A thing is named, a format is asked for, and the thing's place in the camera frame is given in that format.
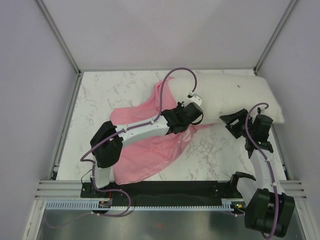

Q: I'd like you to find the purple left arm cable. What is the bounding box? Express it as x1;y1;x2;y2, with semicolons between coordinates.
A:
80;66;199;217

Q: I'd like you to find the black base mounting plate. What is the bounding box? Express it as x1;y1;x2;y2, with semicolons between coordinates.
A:
80;180;242;206

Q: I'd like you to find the right aluminium frame post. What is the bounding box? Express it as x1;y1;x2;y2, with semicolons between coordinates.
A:
253;0;300;76

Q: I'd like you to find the white slotted cable duct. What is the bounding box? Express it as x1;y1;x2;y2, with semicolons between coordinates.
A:
45;199;246;211

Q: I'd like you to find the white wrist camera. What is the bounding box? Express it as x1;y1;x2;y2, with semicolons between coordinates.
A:
185;93;202;106
256;105;269;115

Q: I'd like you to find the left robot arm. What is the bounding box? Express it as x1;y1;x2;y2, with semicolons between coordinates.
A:
90;101;204;197

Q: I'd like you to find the aluminium front rail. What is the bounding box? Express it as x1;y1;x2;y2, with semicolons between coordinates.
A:
35;180;307;200

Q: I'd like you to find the pink satin pillowcase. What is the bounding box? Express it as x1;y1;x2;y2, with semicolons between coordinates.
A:
109;82;211;185

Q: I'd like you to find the white pillow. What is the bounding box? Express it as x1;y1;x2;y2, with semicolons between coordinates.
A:
162;70;285;125

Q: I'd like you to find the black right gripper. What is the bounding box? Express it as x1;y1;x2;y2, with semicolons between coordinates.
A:
219;107;255;139

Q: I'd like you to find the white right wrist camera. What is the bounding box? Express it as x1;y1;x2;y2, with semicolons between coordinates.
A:
256;105;269;115

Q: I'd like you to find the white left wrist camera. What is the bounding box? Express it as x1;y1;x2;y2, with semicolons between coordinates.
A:
185;93;202;106

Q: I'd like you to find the aluminium frame post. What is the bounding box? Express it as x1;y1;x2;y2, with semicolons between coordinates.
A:
34;0;82;76
253;0;300;76

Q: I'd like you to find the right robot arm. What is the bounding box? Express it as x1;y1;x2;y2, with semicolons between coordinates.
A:
220;106;296;240

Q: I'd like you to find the left aluminium frame post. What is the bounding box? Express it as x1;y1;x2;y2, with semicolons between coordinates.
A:
34;0;82;76

